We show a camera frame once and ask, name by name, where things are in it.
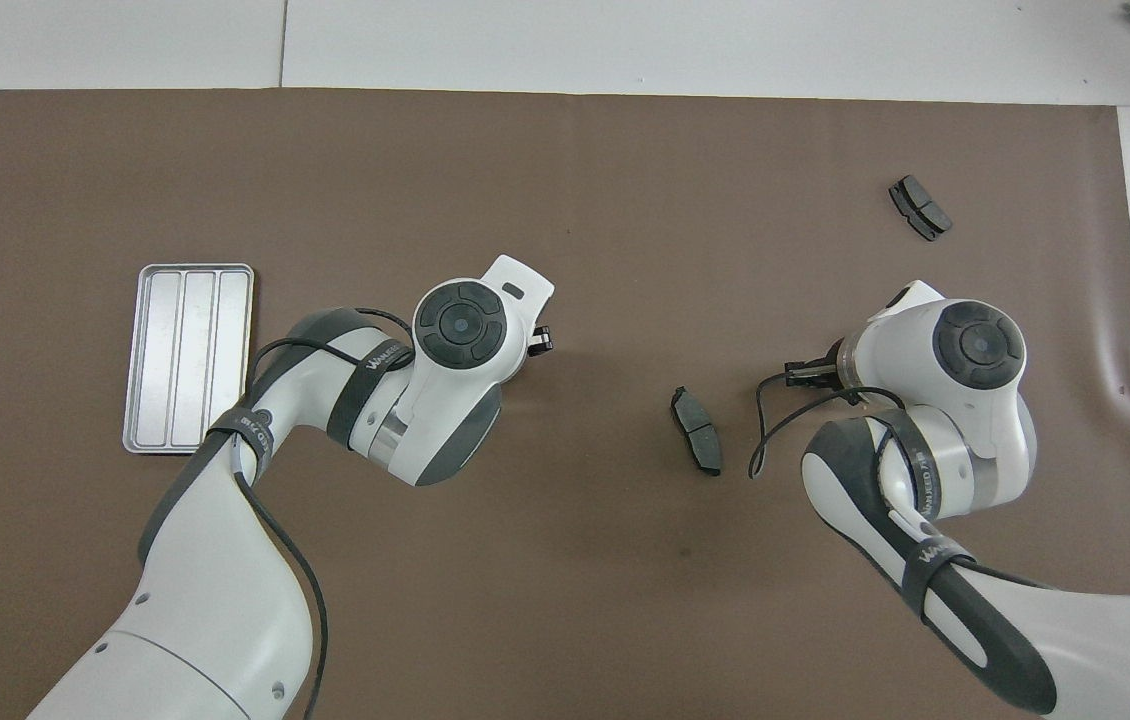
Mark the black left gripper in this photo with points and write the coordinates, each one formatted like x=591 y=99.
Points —
x=540 y=342

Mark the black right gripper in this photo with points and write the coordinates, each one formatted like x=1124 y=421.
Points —
x=843 y=370

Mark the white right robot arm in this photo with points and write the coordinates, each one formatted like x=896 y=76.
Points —
x=1105 y=640

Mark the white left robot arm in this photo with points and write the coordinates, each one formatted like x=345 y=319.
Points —
x=225 y=600

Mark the silver metal tray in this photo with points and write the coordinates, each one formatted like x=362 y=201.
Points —
x=187 y=358

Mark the long grey brake pad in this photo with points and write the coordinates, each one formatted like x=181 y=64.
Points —
x=697 y=430

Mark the brown table mat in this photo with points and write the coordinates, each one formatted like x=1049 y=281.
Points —
x=565 y=200

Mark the short grey brake pad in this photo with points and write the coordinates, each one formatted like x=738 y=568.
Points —
x=921 y=207

